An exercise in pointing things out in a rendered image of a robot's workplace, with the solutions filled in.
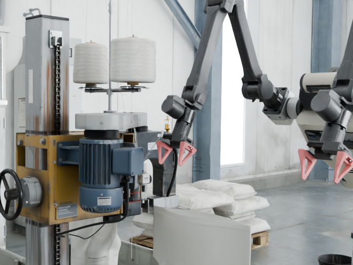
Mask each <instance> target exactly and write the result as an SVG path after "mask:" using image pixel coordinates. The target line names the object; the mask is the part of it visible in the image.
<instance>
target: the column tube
mask: <svg viewBox="0 0 353 265"><path fill-rule="evenodd" d="M49 30H57V31H62V37H63V46H62V49H60V135H69V21H66V20H61V19H53V18H45V17H38V18H33V19H28V20H26V21H25V134H26V135H34V136H46V137H47V136H53V135H54V130H55V129H54V121H55V120H54V112H55V111H54V103H55V102H54V94H55V93H54V85H55V83H54V77H55V74H54V68H55V65H54V59H55V57H54V50H55V49H54V48H49ZM30 69H33V103H29V70H30ZM25 167H27V168H33V169H39V170H47V149H45V148H36V147H28V146H25ZM68 230H69V223H68V222H66V223H61V224H60V232H64V231H68ZM54 235H55V234H54V225H51V226H48V225H47V224H46V223H43V222H39V221H36V220H33V219H29V218H26V265H54V253H55V252H54V244H55V243H54ZM63 235H64V236H65V238H63V237H60V265H69V233H65V234H63Z"/></svg>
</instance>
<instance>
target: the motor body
mask: <svg viewBox="0 0 353 265"><path fill-rule="evenodd" d="M79 142H80V144H79V182H81V183H82V185H81V186H79V205H80V207H81V209H82V210H83V211H86V212H90V213H110V212H115V211H117V210H119V209H120V208H121V206H122V204H123V193H124V191H123V186H122V185H120V177H123V175H117V174H113V172H112V152H113V150H114V149H116V148H122V147H123V144H122V143H123V139H122V138H105V139H98V138H80V139H79Z"/></svg>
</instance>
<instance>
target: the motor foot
mask: <svg viewBox="0 0 353 265"><path fill-rule="evenodd" d="M79 144H80V142H79V140H75V141H58V142H57V166H71V165H78V164H79Z"/></svg>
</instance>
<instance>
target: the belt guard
mask: <svg viewBox="0 0 353 265"><path fill-rule="evenodd" d="M146 125H147V113H139V112H132V113H130V112H127V113H78V114H75V129H86V130H122V129H130V128H134V127H140V126H146Z"/></svg>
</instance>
